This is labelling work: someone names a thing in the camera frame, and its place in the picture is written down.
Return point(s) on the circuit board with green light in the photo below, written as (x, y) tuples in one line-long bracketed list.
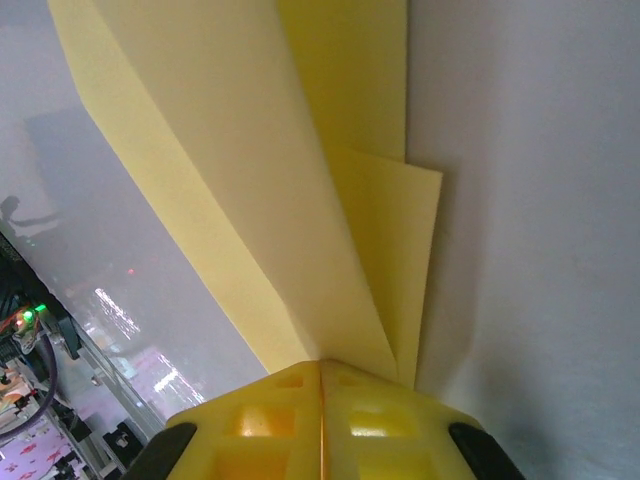
[(27, 317)]

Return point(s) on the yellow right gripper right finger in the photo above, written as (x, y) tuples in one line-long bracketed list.
[(390, 430)]

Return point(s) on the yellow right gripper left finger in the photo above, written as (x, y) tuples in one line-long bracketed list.
[(260, 430)]

